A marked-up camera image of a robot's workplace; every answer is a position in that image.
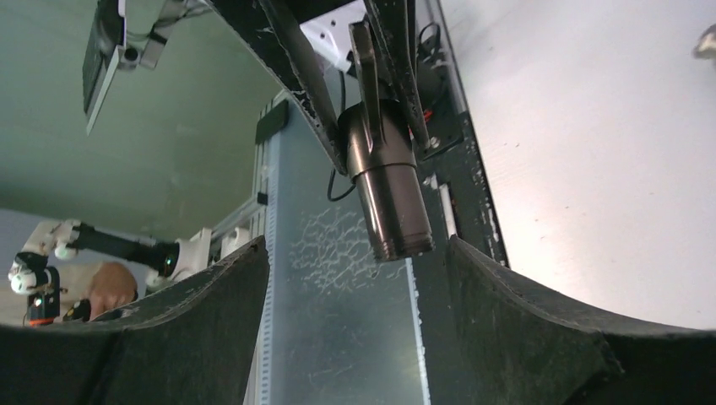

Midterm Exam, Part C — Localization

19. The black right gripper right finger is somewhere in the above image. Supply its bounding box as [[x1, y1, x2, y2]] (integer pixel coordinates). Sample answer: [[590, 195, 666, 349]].
[[446, 236, 715, 404]]

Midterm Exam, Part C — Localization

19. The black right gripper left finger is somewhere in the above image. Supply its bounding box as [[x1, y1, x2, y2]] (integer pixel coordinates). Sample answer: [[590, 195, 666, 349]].
[[1, 236, 270, 404]]

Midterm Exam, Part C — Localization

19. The dark metal faucet handle valve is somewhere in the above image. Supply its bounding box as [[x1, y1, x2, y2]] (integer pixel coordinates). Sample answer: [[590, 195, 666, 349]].
[[338, 21, 435, 262]]

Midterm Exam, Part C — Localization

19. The bare human hand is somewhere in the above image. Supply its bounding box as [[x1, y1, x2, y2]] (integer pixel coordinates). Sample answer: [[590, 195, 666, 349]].
[[84, 262, 138, 321]]

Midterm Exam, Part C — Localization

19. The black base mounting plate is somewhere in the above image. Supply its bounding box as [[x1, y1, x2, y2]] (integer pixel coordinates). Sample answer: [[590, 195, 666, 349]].
[[210, 1, 507, 263]]

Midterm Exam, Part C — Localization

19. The white slotted cable duct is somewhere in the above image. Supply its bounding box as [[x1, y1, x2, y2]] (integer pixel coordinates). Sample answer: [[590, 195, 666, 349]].
[[243, 92, 292, 405]]

